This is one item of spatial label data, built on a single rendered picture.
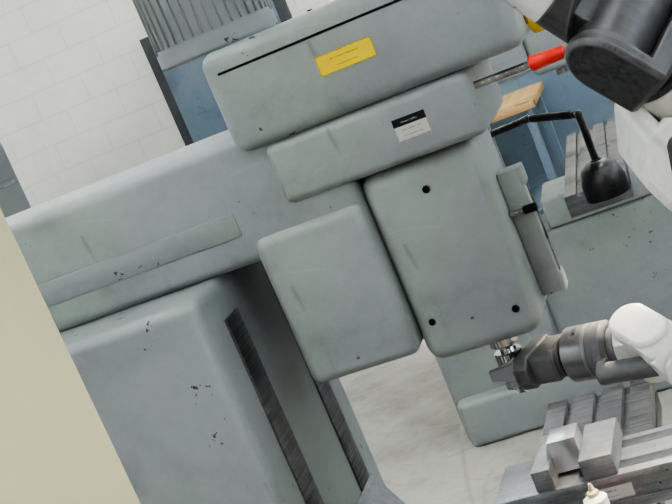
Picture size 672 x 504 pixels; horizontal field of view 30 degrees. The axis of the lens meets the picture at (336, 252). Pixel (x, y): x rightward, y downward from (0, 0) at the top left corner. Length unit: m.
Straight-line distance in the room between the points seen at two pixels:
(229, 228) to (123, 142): 7.39
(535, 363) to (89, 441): 1.79
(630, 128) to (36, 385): 1.38
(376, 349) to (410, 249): 0.17
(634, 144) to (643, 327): 0.42
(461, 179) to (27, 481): 1.70
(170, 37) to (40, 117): 7.64
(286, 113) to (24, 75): 7.74
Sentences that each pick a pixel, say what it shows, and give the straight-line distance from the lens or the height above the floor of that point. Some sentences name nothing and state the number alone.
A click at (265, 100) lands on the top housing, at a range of 1.89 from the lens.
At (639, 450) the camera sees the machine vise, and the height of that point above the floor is 0.97.
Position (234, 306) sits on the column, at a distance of 2.04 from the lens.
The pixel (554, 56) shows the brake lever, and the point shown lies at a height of 1.70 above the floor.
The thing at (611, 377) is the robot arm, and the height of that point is 1.22.
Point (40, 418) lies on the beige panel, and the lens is 0.21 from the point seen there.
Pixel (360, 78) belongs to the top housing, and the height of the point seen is 1.77.
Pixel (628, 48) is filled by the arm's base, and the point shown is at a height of 1.72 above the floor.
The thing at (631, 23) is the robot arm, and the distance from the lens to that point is 1.47.
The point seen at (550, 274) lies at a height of 1.37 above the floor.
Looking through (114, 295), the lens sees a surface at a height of 1.59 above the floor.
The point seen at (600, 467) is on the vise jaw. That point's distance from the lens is 2.22.
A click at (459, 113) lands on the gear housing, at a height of 1.67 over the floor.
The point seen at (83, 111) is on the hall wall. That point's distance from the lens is 9.43.
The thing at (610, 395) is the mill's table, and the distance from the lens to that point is 2.74.
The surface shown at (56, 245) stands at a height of 1.70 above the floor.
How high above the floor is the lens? 1.89
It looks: 11 degrees down
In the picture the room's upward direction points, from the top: 23 degrees counter-clockwise
